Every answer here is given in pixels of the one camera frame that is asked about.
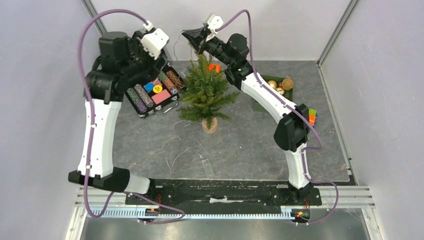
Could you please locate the clear fairy light string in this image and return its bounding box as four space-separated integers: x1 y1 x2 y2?
163 33 206 167

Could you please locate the small green christmas tree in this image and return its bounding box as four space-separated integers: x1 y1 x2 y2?
177 53 239 134

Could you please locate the green ornament box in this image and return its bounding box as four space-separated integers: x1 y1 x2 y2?
261 74 294 102

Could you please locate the blue orange toy car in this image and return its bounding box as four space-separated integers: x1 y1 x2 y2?
309 108 318 128

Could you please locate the clear battery box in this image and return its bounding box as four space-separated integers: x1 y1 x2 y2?
201 159 215 178

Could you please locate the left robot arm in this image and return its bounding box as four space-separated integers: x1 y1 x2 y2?
68 29 169 204

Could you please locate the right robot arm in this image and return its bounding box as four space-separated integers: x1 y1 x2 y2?
182 27 313 204

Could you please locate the orange plastic piece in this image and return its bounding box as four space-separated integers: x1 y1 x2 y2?
208 63 221 74

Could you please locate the yellow big blind button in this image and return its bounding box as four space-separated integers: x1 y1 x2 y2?
152 84 163 94

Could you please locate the pink card deck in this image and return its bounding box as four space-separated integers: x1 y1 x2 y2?
151 89 171 105

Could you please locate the black poker chip case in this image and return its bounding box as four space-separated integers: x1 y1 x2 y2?
124 63 187 119

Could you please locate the blue dealer button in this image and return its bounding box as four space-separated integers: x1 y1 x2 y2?
143 82 155 92

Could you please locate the gold bauble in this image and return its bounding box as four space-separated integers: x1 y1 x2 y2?
267 80 278 89

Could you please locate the twine ball ornament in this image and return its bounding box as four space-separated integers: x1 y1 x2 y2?
281 77 294 91

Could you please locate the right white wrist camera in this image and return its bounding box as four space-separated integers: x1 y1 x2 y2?
204 13 224 42

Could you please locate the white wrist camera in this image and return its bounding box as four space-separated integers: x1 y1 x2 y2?
140 28 170 60
204 13 224 42

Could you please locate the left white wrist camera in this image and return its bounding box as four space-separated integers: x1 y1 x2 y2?
140 28 170 60

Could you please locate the aluminium corner frame post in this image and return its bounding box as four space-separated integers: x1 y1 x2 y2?
81 0 107 35

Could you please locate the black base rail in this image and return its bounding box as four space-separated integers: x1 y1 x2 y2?
144 179 322 215

